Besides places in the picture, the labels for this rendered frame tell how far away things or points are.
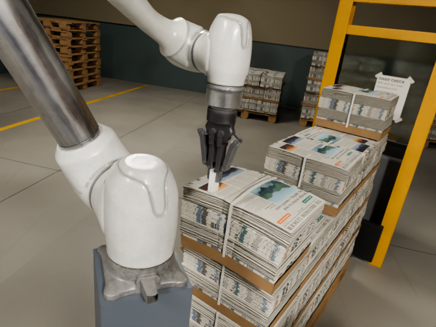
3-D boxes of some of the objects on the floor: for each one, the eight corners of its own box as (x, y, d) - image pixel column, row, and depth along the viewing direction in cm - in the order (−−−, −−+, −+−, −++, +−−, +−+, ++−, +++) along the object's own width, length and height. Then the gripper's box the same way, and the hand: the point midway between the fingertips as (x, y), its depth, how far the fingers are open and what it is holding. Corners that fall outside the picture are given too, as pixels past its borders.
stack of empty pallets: (67, 79, 789) (63, 18, 740) (102, 85, 778) (101, 23, 729) (30, 87, 673) (23, 15, 625) (71, 94, 662) (67, 21, 614)
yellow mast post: (368, 263, 263) (457, -4, 194) (370, 257, 270) (458, -2, 201) (380, 268, 258) (476, -3, 189) (383, 263, 265) (476, -1, 196)
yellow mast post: (289, 228, 296) (341, -10, 227) (293, 224, 303) (346, -8, 234) (299, 233, 292) (355, -9, 223) (303, 228, 299) (359, -7, 230)
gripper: (252, 110, 85) (239, 196, 94) (211, 99, 92) (202, 180, 101) (236, 114, 79) (224, 205, 88) (193, 102, 86) (185, 187, 95)
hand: (213, 180), depth 93 cm, fingers closed
